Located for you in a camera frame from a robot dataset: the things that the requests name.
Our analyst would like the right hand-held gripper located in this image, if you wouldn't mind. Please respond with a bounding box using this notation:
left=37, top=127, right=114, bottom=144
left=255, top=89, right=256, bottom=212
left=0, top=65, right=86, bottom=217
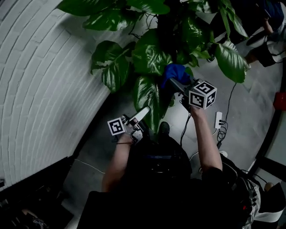
left=168, top=75, right=218, bottom=112

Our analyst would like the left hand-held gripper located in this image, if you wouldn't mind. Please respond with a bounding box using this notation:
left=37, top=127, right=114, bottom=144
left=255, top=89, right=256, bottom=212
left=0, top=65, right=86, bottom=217
left=107, top=106, right=151, bottom=144

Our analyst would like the blue cloth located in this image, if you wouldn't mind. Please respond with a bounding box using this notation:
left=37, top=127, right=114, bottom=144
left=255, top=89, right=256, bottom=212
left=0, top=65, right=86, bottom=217
left=160, top=63, right=192, bottom=89

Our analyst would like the green leafy plant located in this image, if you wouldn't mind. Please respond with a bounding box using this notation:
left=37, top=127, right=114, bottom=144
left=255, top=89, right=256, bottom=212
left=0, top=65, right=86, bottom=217
left=57, top=0, right=250, bottom=135

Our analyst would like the person's right forearm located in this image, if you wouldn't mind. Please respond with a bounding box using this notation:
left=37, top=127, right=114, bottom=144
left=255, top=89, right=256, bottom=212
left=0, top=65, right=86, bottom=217
left=189, top=105, right=224, bottom=174

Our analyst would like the person's left forearm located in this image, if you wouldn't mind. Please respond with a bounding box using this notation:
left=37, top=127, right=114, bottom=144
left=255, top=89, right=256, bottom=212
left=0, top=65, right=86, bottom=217
left=101, top=132, right=136, bottom=193

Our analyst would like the person's black shoe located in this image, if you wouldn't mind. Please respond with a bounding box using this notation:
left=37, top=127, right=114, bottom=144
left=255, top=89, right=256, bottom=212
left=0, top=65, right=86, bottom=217
left=157, top=121, right=171, bottom=141

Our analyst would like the white power strip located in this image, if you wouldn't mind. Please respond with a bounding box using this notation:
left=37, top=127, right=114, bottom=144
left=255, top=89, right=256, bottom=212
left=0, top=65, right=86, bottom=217
left=214, top=111, right=223, bottom=130

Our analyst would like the black chest rig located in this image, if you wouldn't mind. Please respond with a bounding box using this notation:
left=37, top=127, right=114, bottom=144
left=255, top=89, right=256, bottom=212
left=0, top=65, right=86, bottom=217
left=128, top=134, right=193, bottom=182

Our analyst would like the person's black shirt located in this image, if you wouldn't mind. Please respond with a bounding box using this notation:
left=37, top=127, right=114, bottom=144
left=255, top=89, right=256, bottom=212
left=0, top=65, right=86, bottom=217
left=77, top=166, right=248, bottom=229

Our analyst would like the red object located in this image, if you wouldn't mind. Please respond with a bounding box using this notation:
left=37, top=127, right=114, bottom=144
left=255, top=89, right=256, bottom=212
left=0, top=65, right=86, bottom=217
left=273, top=91, right=286, bottom=110

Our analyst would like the black cabinet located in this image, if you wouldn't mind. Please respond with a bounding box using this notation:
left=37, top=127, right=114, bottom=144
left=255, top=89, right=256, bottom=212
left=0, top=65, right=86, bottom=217
left=0, top=155, right=76, bottom=229

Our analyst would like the black and white bag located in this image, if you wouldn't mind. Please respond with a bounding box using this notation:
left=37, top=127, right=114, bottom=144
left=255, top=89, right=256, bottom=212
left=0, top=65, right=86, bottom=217
left=220, top=154, right=286, bottom=229

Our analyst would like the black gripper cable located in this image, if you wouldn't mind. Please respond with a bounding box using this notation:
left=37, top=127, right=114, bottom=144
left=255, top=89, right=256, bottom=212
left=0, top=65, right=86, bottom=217
left=180, top=111, right=192, bottom=148

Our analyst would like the black power cable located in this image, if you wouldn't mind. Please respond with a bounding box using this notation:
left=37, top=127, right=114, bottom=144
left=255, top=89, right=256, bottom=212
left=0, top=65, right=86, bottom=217
left=216, top=82, right=237, bottom=149

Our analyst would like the thin white floor cable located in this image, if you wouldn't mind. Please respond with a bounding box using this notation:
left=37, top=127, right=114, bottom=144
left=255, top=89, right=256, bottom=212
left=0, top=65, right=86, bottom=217
left=75, top=158, right=106, bottom=174

